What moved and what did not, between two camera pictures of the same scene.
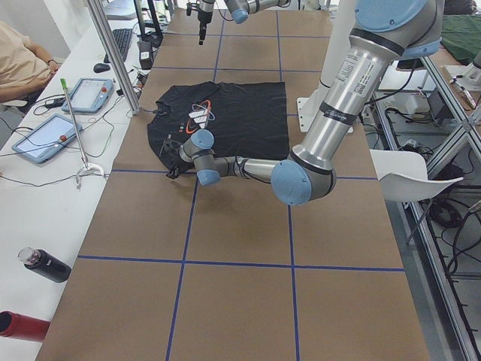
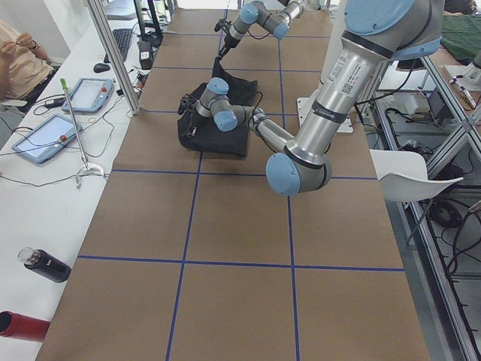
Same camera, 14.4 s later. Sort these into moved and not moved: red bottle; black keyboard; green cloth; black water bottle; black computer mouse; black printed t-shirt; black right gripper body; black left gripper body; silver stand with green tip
Moved: black printed t-shirt; black left gripper body; black right gripper body
Not moved: black computer mouse; silver stand with green tip; black keyboard; red bottle; green cloth; black water bottle
